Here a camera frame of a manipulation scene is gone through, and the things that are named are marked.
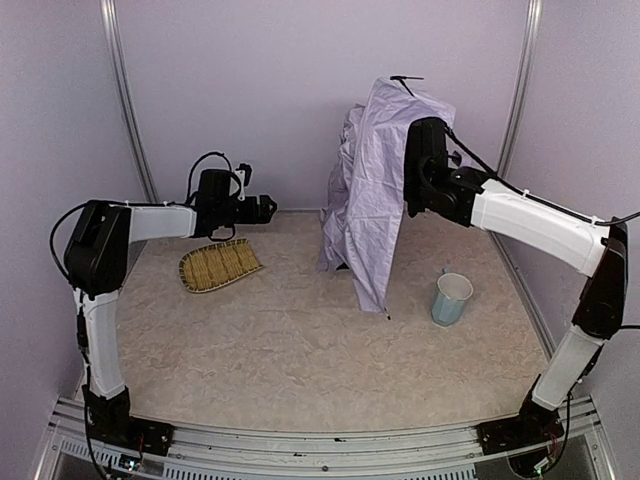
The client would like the lavender folding umbrella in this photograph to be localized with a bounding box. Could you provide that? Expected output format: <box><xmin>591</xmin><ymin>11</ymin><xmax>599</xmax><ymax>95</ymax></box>
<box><xmin>317</xmin><ymin>75</ymin><xmax>456</xmax><ymax>313</ymax></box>

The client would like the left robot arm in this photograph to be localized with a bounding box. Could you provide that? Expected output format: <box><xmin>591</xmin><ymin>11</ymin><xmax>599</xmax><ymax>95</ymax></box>
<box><xmin>64</xmin><ymin>164</ymin><xmax>277</xmax><ymax>455</ymax></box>

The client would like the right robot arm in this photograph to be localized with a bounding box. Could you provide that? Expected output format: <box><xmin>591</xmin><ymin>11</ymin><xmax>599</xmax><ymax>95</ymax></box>
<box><xmin>404</xmin><ymin>117</ymin><xmax>628</xmax><ymax>454</ymax></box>

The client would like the woven bamboo tray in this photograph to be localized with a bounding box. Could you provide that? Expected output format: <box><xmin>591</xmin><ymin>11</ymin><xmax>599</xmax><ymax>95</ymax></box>
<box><xmin>178</xmin><ymin>239</ymin><xmax>263</xmax><ymax>294</ymax></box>

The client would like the light blue mug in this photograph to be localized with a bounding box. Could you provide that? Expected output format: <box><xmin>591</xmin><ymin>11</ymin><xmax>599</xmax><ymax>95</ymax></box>
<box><xmin>431</xmin><ymin>268</ymin><xmax>474</xmax><ymax>327</ymax></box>

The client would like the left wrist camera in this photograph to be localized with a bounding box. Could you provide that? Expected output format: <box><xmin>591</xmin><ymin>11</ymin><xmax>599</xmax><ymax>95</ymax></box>
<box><xmin>229</xmin><ymin>163</ymin><xmax>252</xmax><ymax>201</ymax></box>

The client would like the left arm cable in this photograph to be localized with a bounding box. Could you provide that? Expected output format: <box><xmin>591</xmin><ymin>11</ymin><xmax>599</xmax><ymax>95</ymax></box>
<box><xmin>48</xmin><ymin>151</ymin><xmax>236</xmax><ymax>281</ymax></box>

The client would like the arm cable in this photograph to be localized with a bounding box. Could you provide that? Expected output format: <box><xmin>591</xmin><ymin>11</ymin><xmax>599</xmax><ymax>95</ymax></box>
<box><xmin>444</xmin><ymin>127</ymin><xmax>640</xmax><ymax>331</ymax></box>
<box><xmin>48</xmin><ymin>151</ymin><xmax>236</xmax><ymax>281</ymax></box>

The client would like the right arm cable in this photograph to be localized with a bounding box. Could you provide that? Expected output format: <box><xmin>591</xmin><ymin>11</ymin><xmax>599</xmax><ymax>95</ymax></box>
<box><xmin>444</xmin><ymin>127</ymin><xmax>640</xmax><ymax>331</ymax></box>

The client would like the right aluminium corner post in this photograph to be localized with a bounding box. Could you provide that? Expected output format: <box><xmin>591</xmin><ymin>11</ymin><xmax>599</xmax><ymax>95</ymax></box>
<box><xmin>498</xmin><ymin>0</ymin><xmax>543</xmax><ymax>176</ymax></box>

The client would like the aluminium corner post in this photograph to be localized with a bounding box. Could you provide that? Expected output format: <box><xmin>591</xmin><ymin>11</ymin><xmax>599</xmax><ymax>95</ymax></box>
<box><xmin>498</xmin><ymin>0</ymin><xmax>543</xmax><ymax>176</ymax></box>
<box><xmin>100</xmin><ymin>0</ymin><xmax>159</xmax><ymax>203</ymax></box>

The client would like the left aluminium corner post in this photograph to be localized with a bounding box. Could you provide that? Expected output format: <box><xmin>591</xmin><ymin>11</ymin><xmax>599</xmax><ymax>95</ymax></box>
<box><xmin>100</xmin><ymin>0</ymin><xmax>159</xmax><ymax>203</ymax></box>

